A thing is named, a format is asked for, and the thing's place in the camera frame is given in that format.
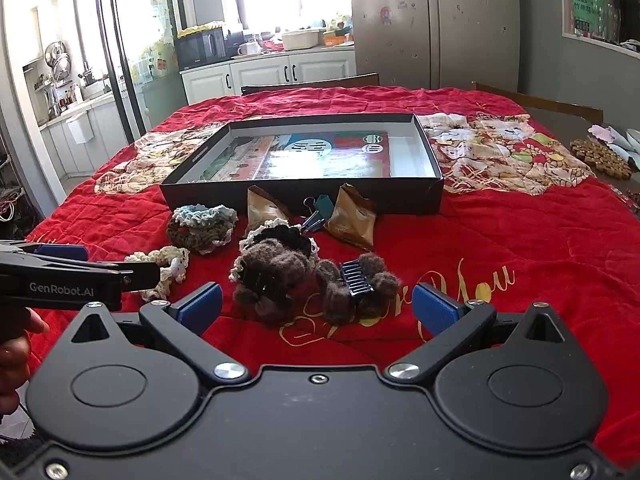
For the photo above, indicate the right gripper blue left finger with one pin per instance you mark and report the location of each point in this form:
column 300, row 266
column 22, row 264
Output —
column 178, row 327

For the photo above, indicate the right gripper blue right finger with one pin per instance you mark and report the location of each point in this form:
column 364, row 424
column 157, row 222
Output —
column 453, row 327

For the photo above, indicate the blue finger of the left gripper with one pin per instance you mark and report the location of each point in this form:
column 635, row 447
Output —
column 72, row 252

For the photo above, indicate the brown fuzzy black hair claw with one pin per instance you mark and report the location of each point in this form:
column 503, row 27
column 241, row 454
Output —
column 355, row 290

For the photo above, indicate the brown blue crochet scrunchie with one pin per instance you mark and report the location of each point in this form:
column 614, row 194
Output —
column 201, row 229

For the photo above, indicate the brown fuzzy scrunchie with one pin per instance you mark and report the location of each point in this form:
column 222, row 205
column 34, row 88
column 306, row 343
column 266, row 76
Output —
column 266, row 278

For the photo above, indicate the black cream crochet scrunchie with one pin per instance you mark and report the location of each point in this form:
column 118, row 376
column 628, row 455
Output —
column 280, row 239

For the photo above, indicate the brown snack packet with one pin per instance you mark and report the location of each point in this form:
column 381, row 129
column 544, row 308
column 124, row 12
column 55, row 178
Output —
column 261, row 207
column 353, row 218

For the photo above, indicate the blue binder clip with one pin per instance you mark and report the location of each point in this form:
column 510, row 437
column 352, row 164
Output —
column 314, row 221

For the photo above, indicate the teal binder clip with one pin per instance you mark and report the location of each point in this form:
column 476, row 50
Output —
column 324, row 206

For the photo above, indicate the person's left hand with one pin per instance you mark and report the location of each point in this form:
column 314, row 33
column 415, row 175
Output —
column 17, row 324

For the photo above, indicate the red quilted bedspread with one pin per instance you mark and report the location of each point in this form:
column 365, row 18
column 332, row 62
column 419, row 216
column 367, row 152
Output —
column 575, row 248

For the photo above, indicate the black shallow cardboard box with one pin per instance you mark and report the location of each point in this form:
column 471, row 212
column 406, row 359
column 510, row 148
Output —
column 414, row 186

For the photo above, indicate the white kitchen cabinet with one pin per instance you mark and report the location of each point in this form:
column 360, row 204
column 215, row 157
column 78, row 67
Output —
column 295, row 67

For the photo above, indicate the wooden bead trivet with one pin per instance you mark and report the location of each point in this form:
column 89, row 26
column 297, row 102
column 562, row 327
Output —
column 601, row 158

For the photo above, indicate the right wooden chair back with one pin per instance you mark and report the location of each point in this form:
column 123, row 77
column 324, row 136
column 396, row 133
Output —
column 591, row 114

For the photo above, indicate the black microwave oven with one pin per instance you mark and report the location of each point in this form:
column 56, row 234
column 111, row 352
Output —
column 208, row 46

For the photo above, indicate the pink cloth on side table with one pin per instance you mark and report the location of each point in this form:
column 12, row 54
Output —
column 609, row 135

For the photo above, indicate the white plate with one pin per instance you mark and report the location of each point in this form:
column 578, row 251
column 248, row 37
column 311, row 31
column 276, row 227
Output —
column 633, row 138

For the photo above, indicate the white mug on counter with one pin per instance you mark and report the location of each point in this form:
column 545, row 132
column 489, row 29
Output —
column 249, row 48

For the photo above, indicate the silver double-door refrigerator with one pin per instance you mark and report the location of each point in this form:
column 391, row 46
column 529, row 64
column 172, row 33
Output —
column 431, row 44

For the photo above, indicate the white basin on counter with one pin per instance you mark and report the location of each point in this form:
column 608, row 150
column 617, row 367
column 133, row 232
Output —
column 302, row 39

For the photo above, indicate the green paper notice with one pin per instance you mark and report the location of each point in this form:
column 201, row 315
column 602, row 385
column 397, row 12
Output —
column 589, row 18

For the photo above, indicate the black sliding door frame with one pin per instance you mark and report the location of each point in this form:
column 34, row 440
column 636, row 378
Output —
column 120, row 28

